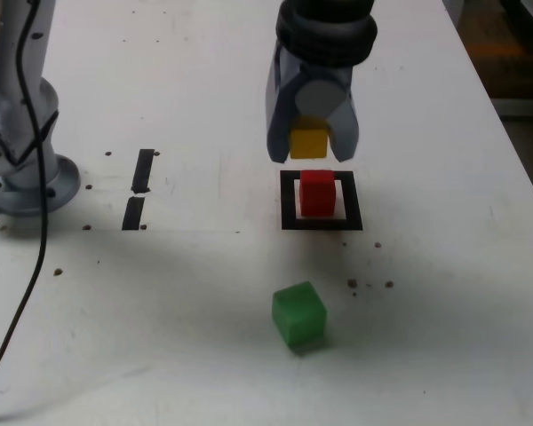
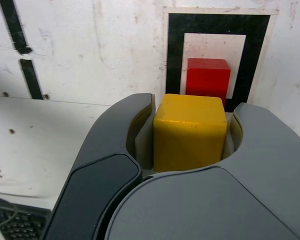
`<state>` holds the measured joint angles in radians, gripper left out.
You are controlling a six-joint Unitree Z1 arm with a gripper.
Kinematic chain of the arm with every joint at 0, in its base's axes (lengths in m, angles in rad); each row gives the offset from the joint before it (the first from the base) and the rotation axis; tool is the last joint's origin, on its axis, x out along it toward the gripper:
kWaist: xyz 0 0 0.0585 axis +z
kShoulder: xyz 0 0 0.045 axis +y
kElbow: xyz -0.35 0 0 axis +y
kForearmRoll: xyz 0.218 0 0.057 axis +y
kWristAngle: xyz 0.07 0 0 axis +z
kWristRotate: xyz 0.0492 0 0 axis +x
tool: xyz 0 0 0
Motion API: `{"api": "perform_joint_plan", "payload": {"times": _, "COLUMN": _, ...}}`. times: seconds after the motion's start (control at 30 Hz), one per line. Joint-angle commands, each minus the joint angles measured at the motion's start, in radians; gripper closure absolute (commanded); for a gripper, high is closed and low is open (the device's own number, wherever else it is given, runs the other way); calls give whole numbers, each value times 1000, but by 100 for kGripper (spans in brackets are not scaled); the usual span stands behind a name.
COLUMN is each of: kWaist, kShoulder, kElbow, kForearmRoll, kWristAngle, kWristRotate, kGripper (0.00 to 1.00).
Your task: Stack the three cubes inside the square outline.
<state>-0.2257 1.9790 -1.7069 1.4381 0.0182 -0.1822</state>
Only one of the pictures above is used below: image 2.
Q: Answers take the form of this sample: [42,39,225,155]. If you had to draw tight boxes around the red cube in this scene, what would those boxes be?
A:
[184,57,232,107]

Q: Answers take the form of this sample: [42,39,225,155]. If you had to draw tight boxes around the black tape square outline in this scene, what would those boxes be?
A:
[165,12,272,113]

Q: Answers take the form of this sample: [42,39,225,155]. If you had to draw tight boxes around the yellow cube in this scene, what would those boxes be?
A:
[152,93,229,174]

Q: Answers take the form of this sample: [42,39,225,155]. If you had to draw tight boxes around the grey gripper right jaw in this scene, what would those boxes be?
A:
[99,101,300,240]

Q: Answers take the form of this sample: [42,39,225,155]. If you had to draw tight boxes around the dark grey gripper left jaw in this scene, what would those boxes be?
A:
[41,92,157,240]

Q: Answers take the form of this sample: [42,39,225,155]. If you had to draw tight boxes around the black keyboard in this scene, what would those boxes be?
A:
[0,201,52,240]

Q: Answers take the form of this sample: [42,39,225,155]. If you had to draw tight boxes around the black tape strip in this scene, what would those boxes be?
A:
[0,0,45,101]

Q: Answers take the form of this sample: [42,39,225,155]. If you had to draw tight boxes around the thin black keyboard cable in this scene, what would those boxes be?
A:
[0,195,19,231]

